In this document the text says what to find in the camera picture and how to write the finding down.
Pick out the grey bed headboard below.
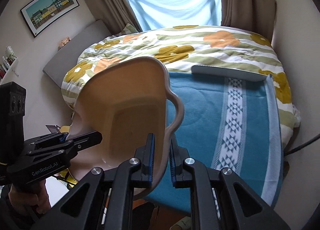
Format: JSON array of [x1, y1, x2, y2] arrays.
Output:
[[42, 20, 111, 88]]

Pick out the white wall shelf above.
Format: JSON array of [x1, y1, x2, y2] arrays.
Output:
[[1, 46, 19, 85]]

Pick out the white tray table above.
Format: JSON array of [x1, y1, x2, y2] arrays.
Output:
[[191, 65, 267, 82]]

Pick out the right brown curtain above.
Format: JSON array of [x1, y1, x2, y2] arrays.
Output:
[[221, 0, 276, 41]]

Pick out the light blue window cloth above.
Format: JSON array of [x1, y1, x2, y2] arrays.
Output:
[[128, 0, 222, 31]]

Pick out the pink handled dish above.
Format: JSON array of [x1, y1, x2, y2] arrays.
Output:
[[67, 56, 185, 200]]

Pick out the framed houses picture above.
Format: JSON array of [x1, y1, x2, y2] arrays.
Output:
[[21, 0, 79, 38]]

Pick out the floral striped duvet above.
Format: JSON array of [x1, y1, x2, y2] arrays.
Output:
[[61, 25, 299, 147]]

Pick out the blue patterned table cloth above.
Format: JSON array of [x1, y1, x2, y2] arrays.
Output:
[[143, 70, 284, 217]]

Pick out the green striped pillow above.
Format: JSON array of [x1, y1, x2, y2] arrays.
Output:
[[119, 23, 139, 36]]

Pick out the person left hand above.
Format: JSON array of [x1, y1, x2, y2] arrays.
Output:
[[9, 180, 51, 214]]

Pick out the small pink figurine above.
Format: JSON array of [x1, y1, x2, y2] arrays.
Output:
[[58, 37, 71, 50]]

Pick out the black curved floor lamp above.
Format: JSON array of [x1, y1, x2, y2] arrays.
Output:
[[284, 134, 320, 156]]

